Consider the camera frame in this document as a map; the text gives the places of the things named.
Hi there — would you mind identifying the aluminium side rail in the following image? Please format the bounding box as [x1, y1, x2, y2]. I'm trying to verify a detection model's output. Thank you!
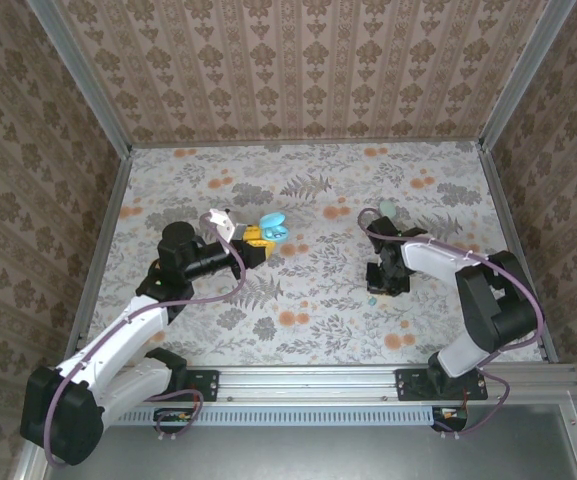
[62, 147, 134, 369]
[477, 142, 560, 365]

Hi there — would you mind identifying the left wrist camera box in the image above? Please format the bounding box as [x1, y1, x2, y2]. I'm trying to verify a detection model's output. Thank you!
[206, 208, 247, 242]

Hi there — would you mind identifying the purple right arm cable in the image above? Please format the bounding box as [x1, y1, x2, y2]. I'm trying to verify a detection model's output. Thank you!
[357, 208, 545, 441]

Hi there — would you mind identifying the grey slotted cable duct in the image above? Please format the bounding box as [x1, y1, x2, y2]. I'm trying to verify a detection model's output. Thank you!
[117, 405, 432, 425]

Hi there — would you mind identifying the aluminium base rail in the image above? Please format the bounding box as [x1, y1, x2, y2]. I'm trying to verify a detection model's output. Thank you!
[40, 364, 577, 404]

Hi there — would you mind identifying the grey metal sheet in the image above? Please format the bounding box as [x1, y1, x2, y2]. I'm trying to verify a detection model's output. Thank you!
[42, 404, 577, 480]

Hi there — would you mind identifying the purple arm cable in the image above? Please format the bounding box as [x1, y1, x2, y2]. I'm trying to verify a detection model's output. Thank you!
[357, 208, 545, 441]
[42, 212, 247, 469]

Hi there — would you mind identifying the floral patterned table mat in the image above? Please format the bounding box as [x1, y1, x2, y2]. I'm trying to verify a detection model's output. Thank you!
[75, 139, 544, 369]

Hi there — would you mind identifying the blue earbud charging case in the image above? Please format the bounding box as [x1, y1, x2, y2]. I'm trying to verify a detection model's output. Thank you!
[259, 212, 290, 243]

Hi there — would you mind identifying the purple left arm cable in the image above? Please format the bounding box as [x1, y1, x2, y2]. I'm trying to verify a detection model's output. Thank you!
[42, 212, 247, 469]

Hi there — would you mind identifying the aluminium corner post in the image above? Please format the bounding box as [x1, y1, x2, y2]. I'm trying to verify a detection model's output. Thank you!
[30, 0, 134, 157]
[476, 0, 577, 151]

